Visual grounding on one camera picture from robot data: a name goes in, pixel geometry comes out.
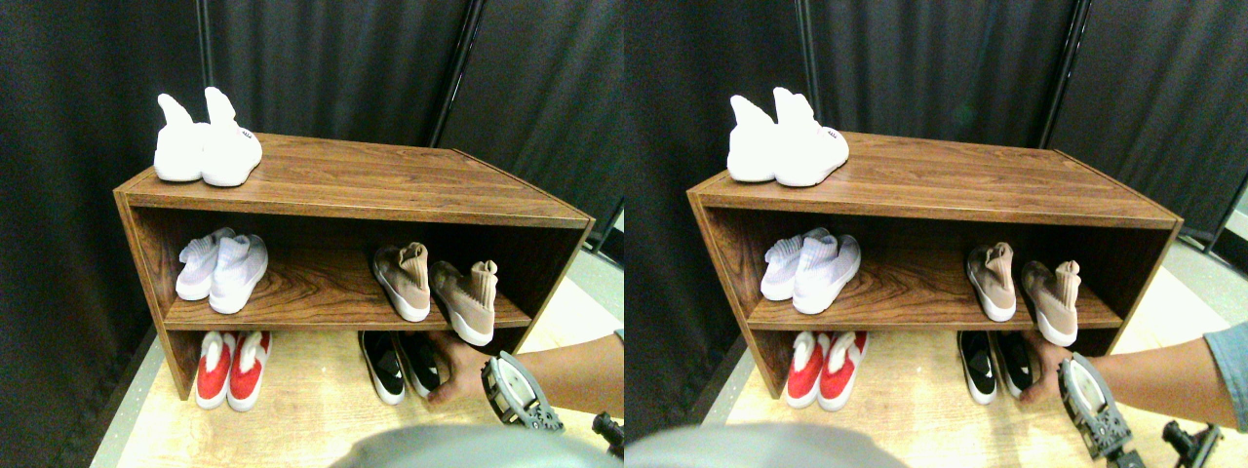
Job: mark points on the red shoe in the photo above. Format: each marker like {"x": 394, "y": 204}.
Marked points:
{"x": 214, "y": 375}
{"x": 840, "y": 378}
{"x": 805, "y": 375}
{"x": 248, "y": 378}

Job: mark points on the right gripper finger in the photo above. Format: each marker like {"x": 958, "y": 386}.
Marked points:
{"x": 1090, "y": 400}
{"x": 515, "y": 390}

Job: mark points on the pale lilac shoe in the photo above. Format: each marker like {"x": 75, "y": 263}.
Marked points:
{"x": 825, "y": 281}
{"x": 195, "y": 275}
{"x": 237, "y": 281}
{"x": 778, "y": 277}

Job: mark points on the white shoe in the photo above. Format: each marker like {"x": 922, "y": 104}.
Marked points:
{"x": 753, "y": 156}
{"x": 809, "y": 158}
{"x": 230, "y": 158}
{"x": 180, "y": 156}

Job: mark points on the brown shoe rack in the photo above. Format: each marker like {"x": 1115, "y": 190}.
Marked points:
{"x": 370, "y": 180}
{"x": 955, "y": 180}

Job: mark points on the beige shoe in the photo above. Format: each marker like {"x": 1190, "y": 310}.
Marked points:
{"x": 1055, "y": 307}
{"x": 405, "y": 288}
{"x": 468, "y": 307}
{"x": 991, "y": 288}

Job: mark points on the black shoe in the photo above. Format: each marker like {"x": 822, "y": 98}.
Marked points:
{"x": 977, "y": 369}
{"x": 380, "y": 369}
{"x": 419, "y": 361}
{"x": 1014, "y": 361}

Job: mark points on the person's hand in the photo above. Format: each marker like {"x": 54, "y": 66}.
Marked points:
{"x": 463, "y": 375}
{"x": 1043, "y": 370}

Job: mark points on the curtain stand pole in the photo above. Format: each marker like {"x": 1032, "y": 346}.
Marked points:
{"x": 805, "y": 44}
{"x": 204, "y": 44}
{"x": 1065, "y": 68}
{"x": 456, "y": 68}

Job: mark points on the curtain stand foot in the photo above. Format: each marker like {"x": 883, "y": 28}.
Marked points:
{"x": 1230, "y": 214}

